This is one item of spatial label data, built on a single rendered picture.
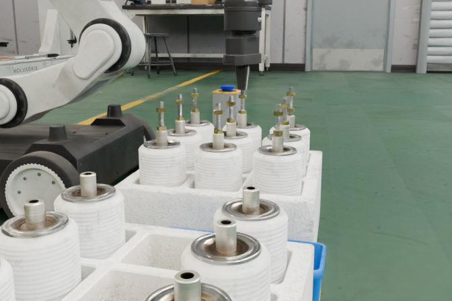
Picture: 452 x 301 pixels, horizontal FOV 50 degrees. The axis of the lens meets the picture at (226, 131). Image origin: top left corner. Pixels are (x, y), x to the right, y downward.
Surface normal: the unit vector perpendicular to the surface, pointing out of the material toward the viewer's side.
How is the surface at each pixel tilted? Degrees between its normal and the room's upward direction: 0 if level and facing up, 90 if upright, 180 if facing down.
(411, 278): 0
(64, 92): 108
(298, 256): 0
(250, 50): 90
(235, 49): 90
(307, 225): 90
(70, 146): 45
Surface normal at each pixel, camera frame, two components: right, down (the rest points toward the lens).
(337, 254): 0.00, -0.98
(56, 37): 0.98, 0.04
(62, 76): -0.45, 0.47
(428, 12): -0.18, 0.20
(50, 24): -0.17, -0.22
